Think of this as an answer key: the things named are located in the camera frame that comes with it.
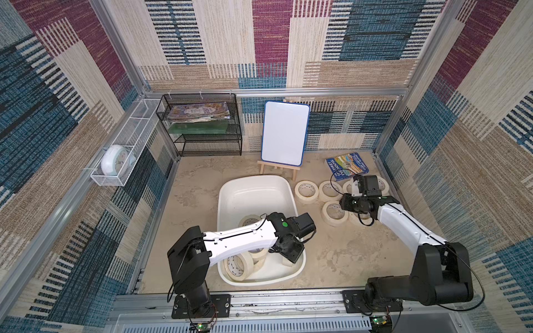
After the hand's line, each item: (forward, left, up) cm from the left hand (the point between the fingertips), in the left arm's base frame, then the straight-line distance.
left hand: (292, 252), depth 77 cm
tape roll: (+19, -21, -8) cm, 30 cm away
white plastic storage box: (+30, +23, -7) cm, 38 cm away
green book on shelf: (+53, +31, +17) cm, 63 cm away
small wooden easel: (+43, +3, -1) cm, 43 cm away
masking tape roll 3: (+33, -47, -5) cm, 58 cm away
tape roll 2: (-4, +20, -2) cm, 20 cm away
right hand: (+21, -24, +2) cm, 32 cm away
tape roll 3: (-1, +12, -3) cm, 13 cm away
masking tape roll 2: (+28, -19, -3) cm, 34 cm away
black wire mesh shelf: (+62, +50, -2) cm, 79 cm away
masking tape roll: (+31, -10, -6) cm, 33 cm away
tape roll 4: (-6, +3, +6) cm, 9 cm away
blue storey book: (+46, -33, -5) cm, 57 cm away
